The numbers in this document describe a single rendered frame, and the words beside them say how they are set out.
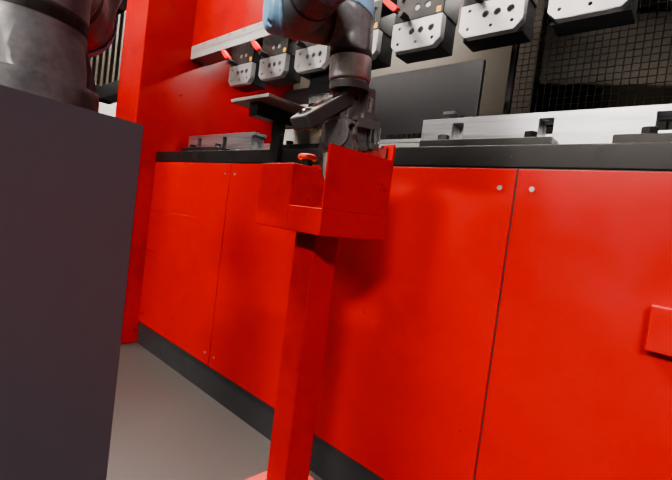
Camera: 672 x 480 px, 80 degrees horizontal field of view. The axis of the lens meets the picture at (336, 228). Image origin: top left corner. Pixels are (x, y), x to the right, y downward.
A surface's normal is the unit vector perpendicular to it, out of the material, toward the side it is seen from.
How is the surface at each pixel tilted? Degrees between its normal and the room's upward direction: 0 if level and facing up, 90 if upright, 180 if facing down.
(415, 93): 90
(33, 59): 72
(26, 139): 90
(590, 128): 90
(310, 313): 90
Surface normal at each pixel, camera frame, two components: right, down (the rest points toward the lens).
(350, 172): 0.66, 0.11
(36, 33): 0.75, -0.18
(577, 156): -0.66, -0.05
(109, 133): 0.87, 0.13
